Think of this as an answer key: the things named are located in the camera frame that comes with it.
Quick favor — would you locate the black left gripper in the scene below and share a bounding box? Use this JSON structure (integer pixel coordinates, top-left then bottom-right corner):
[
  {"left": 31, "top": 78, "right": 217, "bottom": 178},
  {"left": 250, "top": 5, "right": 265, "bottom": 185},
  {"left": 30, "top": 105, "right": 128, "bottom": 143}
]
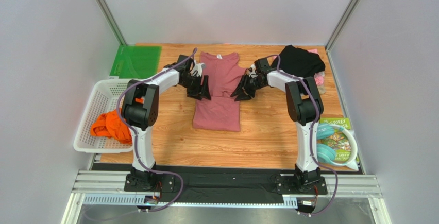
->
[{"left": 180, "top": 74, "right": 212, "bottom": 100}]

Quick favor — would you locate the dusty red t-shirt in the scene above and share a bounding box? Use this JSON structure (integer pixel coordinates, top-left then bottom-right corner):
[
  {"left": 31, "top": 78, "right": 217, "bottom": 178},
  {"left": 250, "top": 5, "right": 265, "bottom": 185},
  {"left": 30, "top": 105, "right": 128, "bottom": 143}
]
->
[{"left": 193, "top": 52, "right": 246, "bottom": 132}]

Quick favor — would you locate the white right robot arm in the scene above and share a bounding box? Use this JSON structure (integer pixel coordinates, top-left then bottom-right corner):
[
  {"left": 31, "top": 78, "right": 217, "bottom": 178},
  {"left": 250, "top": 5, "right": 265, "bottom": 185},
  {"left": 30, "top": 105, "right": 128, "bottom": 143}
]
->
[{"left": 231, "top": 58, "right": 324, "bottom": 186}]

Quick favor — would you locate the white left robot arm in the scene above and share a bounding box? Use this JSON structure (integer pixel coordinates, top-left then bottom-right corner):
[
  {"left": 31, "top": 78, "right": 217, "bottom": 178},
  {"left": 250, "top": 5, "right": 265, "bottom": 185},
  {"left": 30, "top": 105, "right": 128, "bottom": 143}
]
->
[{"left": 119, "top": 55, "right": 211, "bottom": 186}]

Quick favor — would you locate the black folded t-shirt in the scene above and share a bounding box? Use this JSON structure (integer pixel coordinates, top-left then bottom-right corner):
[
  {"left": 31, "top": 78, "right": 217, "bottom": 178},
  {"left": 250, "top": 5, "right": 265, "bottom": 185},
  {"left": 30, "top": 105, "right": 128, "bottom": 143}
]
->
[{"left": 279, "top": 45, "right": 326, "bottom": 78}]

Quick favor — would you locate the green plastic folder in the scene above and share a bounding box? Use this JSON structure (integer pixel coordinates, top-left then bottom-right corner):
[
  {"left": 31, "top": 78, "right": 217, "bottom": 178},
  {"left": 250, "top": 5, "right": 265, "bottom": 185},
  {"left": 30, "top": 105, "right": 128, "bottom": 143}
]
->
[{"left": 109, "top": 45, "right": 162, "bottom": 79}]

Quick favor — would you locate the pink folded t-shirt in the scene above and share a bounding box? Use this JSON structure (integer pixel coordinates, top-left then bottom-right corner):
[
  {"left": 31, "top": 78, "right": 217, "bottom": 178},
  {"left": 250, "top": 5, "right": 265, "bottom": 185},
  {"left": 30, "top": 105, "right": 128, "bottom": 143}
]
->
[{"left": 308, "top": 49, "right": 325, "bottom": 86}]

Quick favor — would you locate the beige folded t-shirt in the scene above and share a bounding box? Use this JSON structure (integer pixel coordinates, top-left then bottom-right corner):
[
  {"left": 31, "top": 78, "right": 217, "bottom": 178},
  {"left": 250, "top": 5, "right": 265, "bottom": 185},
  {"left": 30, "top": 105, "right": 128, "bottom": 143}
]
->
[{"left": 317, "top": 85, "right": 326, "bottom": 95}]

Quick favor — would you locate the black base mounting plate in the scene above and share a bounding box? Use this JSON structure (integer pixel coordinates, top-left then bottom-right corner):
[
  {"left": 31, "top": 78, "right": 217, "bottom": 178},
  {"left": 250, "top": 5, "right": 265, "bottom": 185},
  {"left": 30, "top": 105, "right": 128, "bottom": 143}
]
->
[{"left": 93, "top": 164, "right": 328, "bottom": 203}]

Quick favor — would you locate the white plastic laundry basket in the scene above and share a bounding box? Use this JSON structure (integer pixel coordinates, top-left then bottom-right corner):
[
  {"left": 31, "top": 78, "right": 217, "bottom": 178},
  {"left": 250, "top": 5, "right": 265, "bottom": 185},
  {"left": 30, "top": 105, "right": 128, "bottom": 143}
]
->
[{"left": 73, "top": 78, "right": 138, "bottom": 153}]

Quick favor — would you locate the orange t-shirt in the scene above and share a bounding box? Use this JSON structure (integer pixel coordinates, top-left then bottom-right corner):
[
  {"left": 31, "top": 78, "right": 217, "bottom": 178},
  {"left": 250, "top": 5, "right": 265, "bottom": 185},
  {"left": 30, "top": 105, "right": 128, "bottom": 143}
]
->
[{"left": 90, "top": 109, "right": 132, "bottom": 144}]

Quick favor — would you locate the green children's book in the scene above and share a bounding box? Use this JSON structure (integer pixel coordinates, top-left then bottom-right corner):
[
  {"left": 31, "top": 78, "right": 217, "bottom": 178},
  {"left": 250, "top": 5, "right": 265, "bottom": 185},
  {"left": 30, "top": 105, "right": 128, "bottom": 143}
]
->
[{"left": 319, "top": 117, "right": 360, "bottom": 164}]

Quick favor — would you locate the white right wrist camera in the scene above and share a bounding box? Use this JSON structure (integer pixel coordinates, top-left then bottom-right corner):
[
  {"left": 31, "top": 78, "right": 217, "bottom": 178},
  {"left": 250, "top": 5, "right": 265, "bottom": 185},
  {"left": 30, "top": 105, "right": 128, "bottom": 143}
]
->
[{"left": 247, "top": 64, "right": 257, "bottom": 78}]

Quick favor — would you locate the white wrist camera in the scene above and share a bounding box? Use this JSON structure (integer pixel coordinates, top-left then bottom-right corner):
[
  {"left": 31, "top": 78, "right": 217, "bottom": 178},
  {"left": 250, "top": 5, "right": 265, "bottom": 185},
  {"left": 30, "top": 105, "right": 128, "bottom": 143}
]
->
[
  {"left": 190, "top": 63, "right": 206, "bottom": 77},
  {"left": 247, "top": 64, "right": 257, "bottom": 78}
]

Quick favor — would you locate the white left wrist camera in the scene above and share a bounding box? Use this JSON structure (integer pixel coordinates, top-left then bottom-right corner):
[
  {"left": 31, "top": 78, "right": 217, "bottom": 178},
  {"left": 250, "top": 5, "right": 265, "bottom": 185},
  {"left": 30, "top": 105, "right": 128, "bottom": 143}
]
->
[{"left": 190, "top": 63, "right": 206, "bottom": 77}]

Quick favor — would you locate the white cable duct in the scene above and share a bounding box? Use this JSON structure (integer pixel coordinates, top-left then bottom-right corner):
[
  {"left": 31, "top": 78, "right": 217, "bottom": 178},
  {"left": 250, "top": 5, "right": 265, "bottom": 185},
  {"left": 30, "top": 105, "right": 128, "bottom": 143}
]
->
[{"left": 82, "top": 194, "right": 298, "bottom": 209}]

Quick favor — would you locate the aluminium frame rail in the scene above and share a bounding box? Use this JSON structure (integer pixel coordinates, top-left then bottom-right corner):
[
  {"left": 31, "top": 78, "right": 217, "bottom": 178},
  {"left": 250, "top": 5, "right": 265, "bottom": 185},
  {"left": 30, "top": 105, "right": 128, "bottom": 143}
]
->
[{"left": 62, "top": 169, "right": 391, "bottom": 223}]

